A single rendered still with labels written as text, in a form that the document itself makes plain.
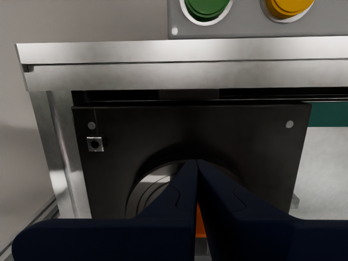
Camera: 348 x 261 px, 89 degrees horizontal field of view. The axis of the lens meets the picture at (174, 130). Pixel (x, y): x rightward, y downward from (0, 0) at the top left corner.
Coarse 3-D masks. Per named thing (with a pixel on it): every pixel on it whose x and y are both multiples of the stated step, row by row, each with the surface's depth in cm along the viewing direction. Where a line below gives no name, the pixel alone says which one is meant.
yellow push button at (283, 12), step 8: (272, 0) 15; (280, 0) 14; (288, 0) 14; (296, 0) 14; (304, 0) 14; (312, 0) 14; (272, 8) 15; (280, 8) 15; (288, 8) 15; (296, 8) 15; (304, 8) 15; (280, 16) 15; (288, 16) 15
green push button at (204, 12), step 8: (184, 0) 15; (192, 0) 15; (200, 0) 15; (208, 0) 15; (216, 0) 15; (224, 0) 15; (192, 8) 15; (200, 8) 15; (208, 8) 15; (216, 8) 15; (224, 8) 15; (200, 16) 15; (208, 16) 15; (216, 16) 15
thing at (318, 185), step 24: (120, 96) 27; (144, 96) 27; (240, 96) 25; (264, 96) 24; (288, 96) 24; (312, 96) 23; (336, 96) 23; (312, 120) 20; (336, 120) 20; (312, 144) 24; (336, 144) 24; (312, 168) 25; (336, 168) 25; (312, 192) 26; (336, 192) 26; (312, 216) 27; (336, 216) 27
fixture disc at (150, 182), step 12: (168, 156) 19; (180, 156) 18; (192, 156) 18; (204, 156) 18; (144, 168) 19; (156, 168) 17; (168, 168) 17; (180, 168) 17; (216, 168) 17; (228, 168) 18; (144, 180) 18; (156, 180) 18; (168, 180) 18; (240, 180) 18; (132, 192) 18; (144, 192) 18; (156, 192) 18; (132, 204) 19; (144, 204) 19; (132, 216) 19
